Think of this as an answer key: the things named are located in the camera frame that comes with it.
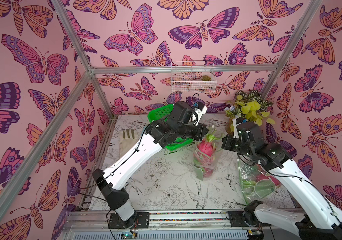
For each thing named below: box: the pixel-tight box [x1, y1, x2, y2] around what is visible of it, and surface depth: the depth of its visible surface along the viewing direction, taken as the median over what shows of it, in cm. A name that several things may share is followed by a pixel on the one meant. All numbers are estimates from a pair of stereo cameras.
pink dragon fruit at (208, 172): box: [203, 168, 213, 178], surface depth 80 cm
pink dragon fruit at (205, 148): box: [194, 133, 223, 170], surface depth 71 cm
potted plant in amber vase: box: [224, 89, 276, 135], surface depth 94 cm
